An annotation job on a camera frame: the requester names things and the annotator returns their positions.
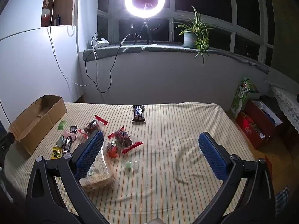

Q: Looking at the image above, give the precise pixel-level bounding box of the dark stick packet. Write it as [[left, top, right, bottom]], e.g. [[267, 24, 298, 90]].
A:
[[63, 136, 73, 154]]

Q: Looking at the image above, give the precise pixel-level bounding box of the white lace cloth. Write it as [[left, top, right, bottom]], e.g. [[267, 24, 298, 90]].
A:
[[265, 79, 299, 133]]

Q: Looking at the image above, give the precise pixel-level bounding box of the dark chocolate bar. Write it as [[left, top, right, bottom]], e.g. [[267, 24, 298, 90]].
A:
[[132, 105, 146, 123]]

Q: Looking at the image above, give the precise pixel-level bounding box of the black tripod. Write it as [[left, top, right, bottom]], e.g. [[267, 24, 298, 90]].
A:
[[134, 19, 155, 45]]

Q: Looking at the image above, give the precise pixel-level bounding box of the olive curtain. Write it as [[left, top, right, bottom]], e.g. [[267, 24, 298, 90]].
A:
[[266, 0, 299, 84]]

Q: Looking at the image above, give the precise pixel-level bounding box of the pale green wrapped candy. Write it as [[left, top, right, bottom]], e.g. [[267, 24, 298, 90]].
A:
[[125, 161, 138, 172]]

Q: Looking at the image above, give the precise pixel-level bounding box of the green printed bag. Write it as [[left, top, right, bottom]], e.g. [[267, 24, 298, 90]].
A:
[[231, 77, 261, 118]]

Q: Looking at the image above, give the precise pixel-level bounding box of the black ring light cable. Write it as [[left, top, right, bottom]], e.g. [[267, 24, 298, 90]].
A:
[[85, 34, 141, 93]]

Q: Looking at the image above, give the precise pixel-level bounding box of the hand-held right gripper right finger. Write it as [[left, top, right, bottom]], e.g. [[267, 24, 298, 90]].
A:
[[198, 132, 276, 224]]

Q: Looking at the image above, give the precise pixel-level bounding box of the grey sill mat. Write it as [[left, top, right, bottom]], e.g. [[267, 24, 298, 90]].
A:
[[83, 42, 269, 73]]

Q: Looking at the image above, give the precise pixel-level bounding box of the wooden wall shelf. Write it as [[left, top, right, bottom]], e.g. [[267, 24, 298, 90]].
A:
[[41, 0, 76, 27]]

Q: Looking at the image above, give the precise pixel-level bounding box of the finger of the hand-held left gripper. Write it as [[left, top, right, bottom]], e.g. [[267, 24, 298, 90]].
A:
[[0, 133, 16, 168]]

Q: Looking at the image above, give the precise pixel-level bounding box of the blue plaid cloth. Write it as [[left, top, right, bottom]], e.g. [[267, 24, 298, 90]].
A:
[[275, 186, 290, 215]]

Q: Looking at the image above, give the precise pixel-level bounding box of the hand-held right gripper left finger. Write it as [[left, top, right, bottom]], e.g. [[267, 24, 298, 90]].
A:
[[25, 130, 110, 224]]

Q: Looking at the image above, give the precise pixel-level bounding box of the potted spider plant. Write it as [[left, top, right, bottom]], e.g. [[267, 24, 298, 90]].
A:
[[172, 5, 214, 64]]

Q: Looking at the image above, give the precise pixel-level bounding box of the white charger cable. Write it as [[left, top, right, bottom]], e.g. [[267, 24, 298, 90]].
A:
[[92, 43, 100, 92]]

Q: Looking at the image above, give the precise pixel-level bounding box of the red cardboard box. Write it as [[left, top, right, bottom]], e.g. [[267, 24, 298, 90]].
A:
[[235, 100, 284, 150]]

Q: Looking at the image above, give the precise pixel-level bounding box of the striped bed sheet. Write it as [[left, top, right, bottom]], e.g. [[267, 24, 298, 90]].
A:
[[3, 102, 256, 224]]

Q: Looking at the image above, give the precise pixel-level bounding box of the red white ornament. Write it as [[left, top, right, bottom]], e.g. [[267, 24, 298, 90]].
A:
[[42, 0, 52, 27]]

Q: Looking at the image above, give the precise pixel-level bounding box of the white hanging cord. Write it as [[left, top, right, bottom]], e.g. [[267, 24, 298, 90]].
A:
[[46, 0, 91, 87]]

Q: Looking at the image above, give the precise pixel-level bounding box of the white power strip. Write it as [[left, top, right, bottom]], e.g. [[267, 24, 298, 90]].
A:
[[92, 37, 110, 47]]

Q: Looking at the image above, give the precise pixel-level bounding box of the white window frame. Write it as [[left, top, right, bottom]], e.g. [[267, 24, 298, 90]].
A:
[[97, 0, 275, 66]]

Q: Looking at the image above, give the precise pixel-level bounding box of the red jelly cup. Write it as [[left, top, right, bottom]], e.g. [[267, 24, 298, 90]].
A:
[[105, 142, 119, 157]]

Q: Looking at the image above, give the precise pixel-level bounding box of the sliced bread package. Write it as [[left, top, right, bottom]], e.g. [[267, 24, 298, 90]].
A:
[[79, 149, 117, 192]]

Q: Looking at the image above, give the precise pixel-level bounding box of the brownie pack with red ends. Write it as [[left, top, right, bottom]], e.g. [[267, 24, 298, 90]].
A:
[[107, 126, 143, 154], [84, 115, 109, 133]]

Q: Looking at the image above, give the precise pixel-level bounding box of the brown cardboard box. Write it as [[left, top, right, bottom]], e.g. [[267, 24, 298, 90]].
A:
[[9, 95, 67, 155]]

